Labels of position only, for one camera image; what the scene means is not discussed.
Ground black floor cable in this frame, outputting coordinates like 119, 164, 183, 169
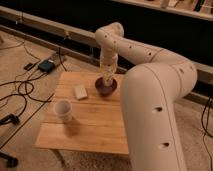
0, 63, 54, 132

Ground black power adapter box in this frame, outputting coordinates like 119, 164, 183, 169
38, 60, 55, 73

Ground wooden folding table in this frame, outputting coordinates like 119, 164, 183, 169
35, 72, 128, 159

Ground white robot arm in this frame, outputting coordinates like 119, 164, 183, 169
95, 22, 197, 171

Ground black chair base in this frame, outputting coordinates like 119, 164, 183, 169
0, 113, 21, 169

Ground small black plug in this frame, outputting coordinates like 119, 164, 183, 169
24, 63, 35, 71

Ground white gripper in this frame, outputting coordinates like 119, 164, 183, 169
100, 54, 118, 78

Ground long wooden shelf rail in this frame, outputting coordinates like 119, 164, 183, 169
0, 5, 101, 57

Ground beige sponge block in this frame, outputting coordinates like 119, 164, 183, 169
74, 85, 88, 100

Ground purple ceramic bowl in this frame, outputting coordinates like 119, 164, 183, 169
95, 77, 117, 96

